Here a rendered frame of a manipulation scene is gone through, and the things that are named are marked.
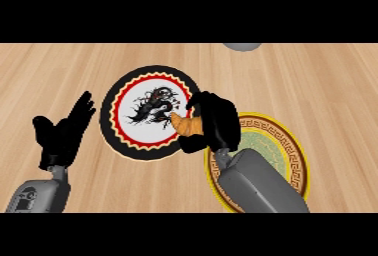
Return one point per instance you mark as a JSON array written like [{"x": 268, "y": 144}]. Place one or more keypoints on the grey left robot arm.
[{"x": 42, "y": 195}]

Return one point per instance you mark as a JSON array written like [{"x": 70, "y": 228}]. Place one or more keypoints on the golden brown croissant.
[{"x": 187, "y": 126}]

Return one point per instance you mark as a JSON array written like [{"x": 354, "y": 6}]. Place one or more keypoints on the black red dragon plate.
[{"x": 146, "y": 110}]

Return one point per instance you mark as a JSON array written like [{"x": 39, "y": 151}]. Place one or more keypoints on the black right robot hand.
[{"x": 219, "y": 120}]

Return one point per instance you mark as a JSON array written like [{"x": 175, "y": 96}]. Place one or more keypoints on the grey rounded object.
[{"x": 242, "y": 46}]

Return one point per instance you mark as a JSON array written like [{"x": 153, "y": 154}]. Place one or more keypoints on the yellow brown patterned plate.
[{"x": 283, "y": 150}]

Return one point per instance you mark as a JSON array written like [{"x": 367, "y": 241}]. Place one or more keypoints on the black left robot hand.
[{"x": 61, "y": 136}]

